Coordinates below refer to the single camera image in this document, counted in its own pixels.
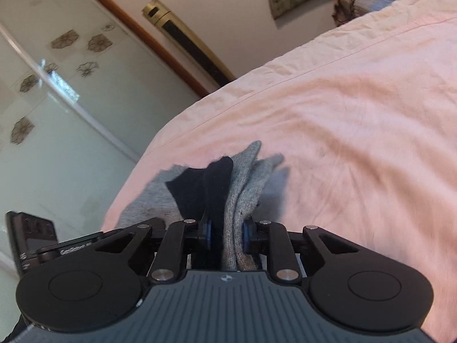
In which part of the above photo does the grey knit garment navy trim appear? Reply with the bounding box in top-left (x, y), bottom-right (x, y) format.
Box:
top-left (116, 141), bottom-right (284, 271)

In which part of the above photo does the pink bed sheet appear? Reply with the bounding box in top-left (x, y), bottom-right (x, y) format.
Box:
top-left (102, 0), bottom-right (456, 342)

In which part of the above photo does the frosted glass wardrobe door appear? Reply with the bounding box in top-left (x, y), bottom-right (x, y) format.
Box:
top-left (0, 0), bottom-right (201, 287)

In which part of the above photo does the gold tower air conditioner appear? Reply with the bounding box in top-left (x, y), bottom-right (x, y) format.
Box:
top-left (142, 0), bottom-right (236, 87)

